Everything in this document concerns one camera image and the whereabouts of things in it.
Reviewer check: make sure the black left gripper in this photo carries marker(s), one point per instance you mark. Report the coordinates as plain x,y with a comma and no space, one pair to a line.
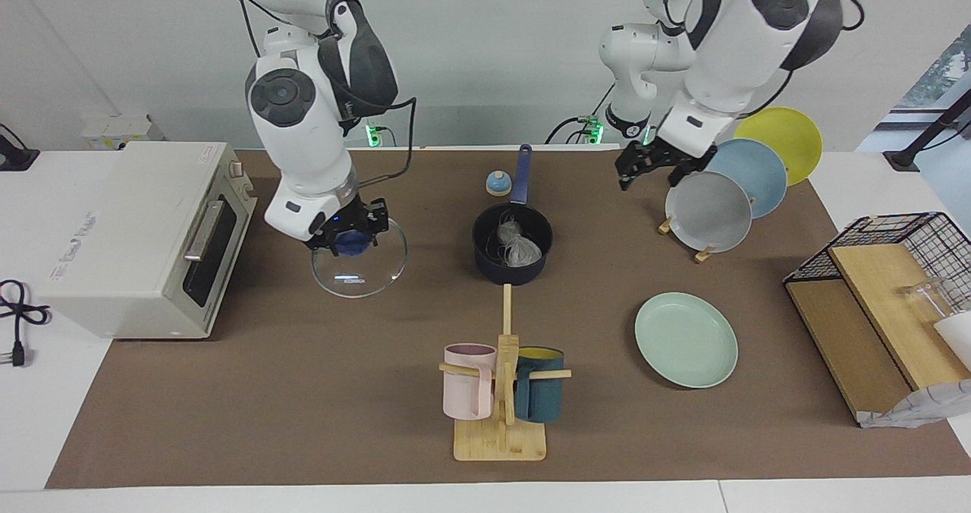
683,151

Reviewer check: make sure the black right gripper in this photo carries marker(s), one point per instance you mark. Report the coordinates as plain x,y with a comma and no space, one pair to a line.
362,217

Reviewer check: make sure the glass lid with blue knob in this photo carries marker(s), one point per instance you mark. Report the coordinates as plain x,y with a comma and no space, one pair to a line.
356,278

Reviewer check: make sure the white vermicelli bundle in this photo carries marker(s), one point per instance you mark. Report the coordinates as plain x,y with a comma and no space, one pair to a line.
520,251

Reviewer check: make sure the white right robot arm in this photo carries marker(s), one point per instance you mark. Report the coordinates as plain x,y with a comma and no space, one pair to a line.
303,141

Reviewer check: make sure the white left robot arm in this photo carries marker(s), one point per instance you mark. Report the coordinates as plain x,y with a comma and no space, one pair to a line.
721,65

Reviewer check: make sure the grey plate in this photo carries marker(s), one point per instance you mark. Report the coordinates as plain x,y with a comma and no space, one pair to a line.
705,213

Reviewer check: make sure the wooden plate rack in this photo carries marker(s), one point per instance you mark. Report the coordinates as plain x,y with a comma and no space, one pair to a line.
704,255

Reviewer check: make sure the light blue plate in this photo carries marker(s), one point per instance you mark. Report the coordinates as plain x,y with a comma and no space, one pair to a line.
762,175

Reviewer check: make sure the yellow plate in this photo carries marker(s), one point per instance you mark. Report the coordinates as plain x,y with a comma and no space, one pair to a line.
789,133

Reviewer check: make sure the pale green plate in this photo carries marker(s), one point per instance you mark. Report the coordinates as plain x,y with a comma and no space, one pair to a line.
686,342

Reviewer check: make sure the brown table mat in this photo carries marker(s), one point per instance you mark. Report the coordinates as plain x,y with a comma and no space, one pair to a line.
341,391

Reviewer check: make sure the pink mug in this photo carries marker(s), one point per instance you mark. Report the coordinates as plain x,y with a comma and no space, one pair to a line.
464,391

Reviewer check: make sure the beige toaster oven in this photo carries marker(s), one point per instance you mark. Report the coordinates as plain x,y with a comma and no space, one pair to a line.
121,247

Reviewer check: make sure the teal mug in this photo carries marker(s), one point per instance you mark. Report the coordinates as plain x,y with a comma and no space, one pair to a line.
540,399

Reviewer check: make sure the wooden mug tree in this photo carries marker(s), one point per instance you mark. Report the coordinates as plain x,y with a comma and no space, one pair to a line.
501,441

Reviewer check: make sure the light bamboo board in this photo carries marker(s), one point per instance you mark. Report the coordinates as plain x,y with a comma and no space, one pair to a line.
895,308

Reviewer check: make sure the black stand pole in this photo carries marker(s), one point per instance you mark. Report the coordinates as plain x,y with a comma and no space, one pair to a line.
933,130

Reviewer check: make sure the clear glass cup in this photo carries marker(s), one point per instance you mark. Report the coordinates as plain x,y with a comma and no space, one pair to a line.
922,300

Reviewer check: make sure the white cup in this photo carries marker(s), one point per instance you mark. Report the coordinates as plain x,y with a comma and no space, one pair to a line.
957,338

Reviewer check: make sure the white patterned bag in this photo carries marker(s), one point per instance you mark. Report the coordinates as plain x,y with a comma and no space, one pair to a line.
925,407

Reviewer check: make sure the white wall socket box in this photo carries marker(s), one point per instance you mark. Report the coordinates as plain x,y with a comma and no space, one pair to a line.
121,130

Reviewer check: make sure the black clamp mount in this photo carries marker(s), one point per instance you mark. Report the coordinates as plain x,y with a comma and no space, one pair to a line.
15,156

